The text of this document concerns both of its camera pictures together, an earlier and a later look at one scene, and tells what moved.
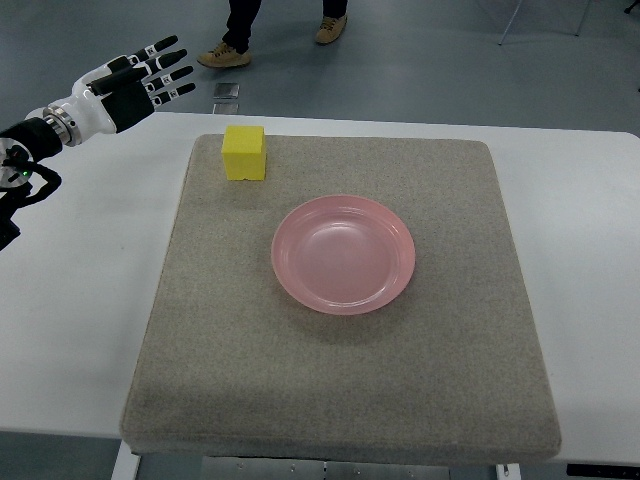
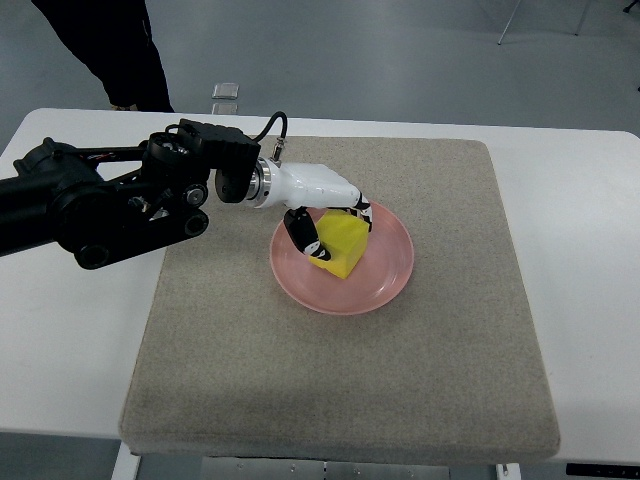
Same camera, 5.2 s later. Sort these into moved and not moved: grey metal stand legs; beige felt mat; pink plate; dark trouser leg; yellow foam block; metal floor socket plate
Moved: dark trouser leg; yellow foam block
Not moved: metal floor socket plate; pink plate; beige felt mat; grey metal stand legs
